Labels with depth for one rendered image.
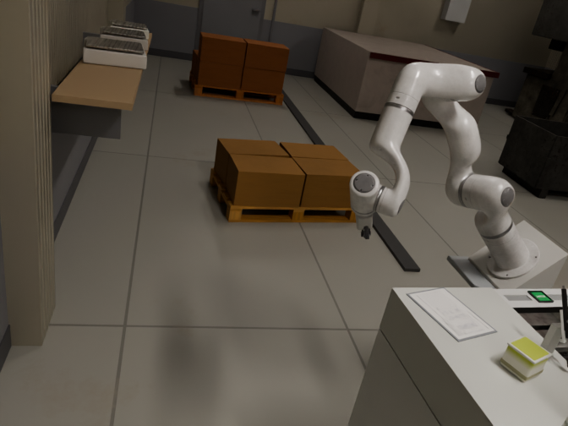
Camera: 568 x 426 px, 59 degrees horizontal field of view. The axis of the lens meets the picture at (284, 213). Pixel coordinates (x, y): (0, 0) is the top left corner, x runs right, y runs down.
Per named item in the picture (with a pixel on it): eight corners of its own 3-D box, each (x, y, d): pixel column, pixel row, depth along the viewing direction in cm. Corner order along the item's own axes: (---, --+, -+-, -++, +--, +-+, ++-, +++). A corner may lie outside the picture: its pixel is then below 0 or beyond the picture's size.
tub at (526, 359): (541, 375, 122) (553, 353, 119) (524, 385, 118) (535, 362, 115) (515, 355, 127) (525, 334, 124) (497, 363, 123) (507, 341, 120)
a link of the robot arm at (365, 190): (385, 194, 152) (357, 183, 155) (387, 176, 140) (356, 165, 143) (374, 218, 150) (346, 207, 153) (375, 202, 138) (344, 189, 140)
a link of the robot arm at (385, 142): (436, 127, 149) (397, 221, 148) (385, 110, 154) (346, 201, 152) (438, 117, 140) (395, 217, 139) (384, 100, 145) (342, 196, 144)
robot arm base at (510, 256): (477, 259, 200) (460, 227, 191) (520, 232, 197) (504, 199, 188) (505, 287, 183) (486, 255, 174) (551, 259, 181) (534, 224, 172)
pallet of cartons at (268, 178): (331, 186, 476) (341, 145, 458) (363, 229, 403) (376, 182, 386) (208, 176, 444) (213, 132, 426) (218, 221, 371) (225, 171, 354)
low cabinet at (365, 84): (411, 94, 997) (425, 44, 957) (477, 134, 777) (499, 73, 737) (313, 79, 947) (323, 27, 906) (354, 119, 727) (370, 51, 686)
